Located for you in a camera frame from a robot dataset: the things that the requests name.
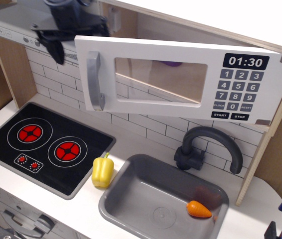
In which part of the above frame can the black clamp piece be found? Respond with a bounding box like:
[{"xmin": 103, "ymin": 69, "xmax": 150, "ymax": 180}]
[{"xmin": 264, "ymin": 221, "xmax": 277, "ymax": 239}]

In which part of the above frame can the orange toy carrot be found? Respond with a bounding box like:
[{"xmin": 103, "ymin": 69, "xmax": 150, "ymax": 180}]
[{"xmin": 186, "ymin": 201, "xmax": 212, "ymax": 218}]

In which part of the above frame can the grey toy sink basin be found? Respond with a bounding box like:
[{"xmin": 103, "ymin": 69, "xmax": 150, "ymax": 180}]
[{"xmin": 99, "ymin": 154, "xmax": 229, "ymax": 239}]

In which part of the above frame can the purple toy eggplant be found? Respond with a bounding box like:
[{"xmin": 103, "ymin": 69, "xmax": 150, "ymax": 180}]
[{"xmin": 160, "ymin": 61, "xmax": 182, "ymax": 67}]

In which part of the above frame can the yellow toy bell pepper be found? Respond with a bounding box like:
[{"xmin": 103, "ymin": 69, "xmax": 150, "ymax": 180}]
[{"xmin": 92, "ymin": 152, "xmax": 114, "ymax": 188}]

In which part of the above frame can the grey oven door handle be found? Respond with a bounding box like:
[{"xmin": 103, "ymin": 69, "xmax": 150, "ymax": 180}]
[{"xmin": 0, "ymin": 210, "xmax": 59, "ymax": 239}]

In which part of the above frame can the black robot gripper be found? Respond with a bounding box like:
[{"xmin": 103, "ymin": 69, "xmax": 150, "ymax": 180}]
[{"xmin": 31, "ymin": 0, "xmax": 110, "ymax": 65}]

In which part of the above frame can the grey microwave door handle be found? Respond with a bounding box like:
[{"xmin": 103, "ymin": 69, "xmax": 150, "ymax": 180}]
[{"xmin": 87, "ymin": 51, "xmax": 105, "ymax": 111}]

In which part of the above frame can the wooden microwave cabinet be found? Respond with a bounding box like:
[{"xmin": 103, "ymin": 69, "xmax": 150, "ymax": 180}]
[{"xmin": 108, "ymin": 0, "xmax": 282, "ymax": 206}]

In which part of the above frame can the black toy stovetop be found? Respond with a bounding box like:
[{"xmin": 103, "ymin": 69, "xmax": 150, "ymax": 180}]
[{"xmin": 0, "ymin": 103, "xmax": 116, "ymax": 200}]

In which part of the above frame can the white toy microwave door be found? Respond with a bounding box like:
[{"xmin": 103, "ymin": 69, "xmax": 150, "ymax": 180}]
[{"xmin": 75, "ymin": 36, "xmax": 282, "ymax": 125}]

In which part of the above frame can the dark grey toy faucet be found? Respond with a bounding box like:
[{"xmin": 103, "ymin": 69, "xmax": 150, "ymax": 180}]
[{"xmin": 173, "ymin": 126, "xmax": 244, "ymax": 174}]

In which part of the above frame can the grey range hood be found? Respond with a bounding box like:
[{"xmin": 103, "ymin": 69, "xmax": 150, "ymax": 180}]
[{"xmin": 0, "ymin": 1, "xmax": 99, "ymax": 62}]

